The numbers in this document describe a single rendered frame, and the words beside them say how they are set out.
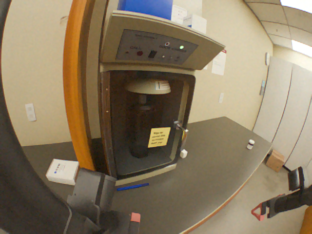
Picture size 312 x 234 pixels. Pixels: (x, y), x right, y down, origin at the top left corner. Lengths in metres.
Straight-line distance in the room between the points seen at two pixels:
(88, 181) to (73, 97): 0.15
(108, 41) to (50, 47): 0.58
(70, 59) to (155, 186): 0.54
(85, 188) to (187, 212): 0.43
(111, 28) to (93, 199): 0.27
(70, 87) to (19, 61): 0.70
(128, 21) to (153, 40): 0.08
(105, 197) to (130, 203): 0.34
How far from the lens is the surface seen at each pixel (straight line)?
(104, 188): 0.20
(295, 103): 3.14
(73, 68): 0.25
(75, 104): 0.26
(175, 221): 0.52
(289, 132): 3.20
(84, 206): 0.19
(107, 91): 0.34
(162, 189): 0.58
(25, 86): 0.90
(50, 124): 0.90
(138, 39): 0.28
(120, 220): 0.30
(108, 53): 0.30
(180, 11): 0.46
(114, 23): 0.25
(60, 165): 0.68
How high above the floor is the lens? 1.41
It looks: 24 degrees down
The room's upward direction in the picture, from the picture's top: 6 degrees clockwise
